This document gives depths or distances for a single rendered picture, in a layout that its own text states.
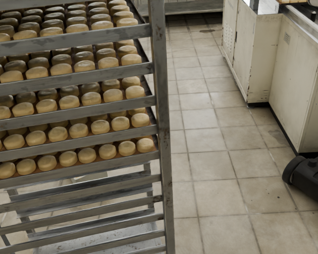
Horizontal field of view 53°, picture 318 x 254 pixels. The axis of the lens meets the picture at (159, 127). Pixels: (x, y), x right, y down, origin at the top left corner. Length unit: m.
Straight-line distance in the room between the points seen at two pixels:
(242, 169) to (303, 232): 0.57
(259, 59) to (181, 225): 1.46
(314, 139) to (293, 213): 0.55
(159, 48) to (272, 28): 1.98
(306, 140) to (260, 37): 0.86
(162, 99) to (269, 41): 1.96
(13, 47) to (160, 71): 0.32
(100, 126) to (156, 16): 0.34
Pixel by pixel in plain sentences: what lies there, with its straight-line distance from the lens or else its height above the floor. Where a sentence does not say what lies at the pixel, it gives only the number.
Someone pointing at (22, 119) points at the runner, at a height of 1.15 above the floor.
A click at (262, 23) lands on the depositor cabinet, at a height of 0.77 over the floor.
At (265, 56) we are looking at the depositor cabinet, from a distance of 2.72.
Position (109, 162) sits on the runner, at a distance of 0.90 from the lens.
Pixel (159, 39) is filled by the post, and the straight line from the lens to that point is 0.72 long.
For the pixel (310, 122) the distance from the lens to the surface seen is 2.27.
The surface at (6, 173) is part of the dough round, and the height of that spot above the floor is 0.97.
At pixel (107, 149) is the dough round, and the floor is 0.97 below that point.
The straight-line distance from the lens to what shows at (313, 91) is 2.15.
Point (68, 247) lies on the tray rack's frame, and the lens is 1.79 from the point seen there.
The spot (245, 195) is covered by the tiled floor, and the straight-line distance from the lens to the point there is 2.14.
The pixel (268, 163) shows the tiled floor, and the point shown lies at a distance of 2.40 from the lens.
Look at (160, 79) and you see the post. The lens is 0.75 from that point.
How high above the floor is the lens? 1.55
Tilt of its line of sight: 35 degrees down
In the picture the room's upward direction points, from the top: 4 degrees counter-clockwise
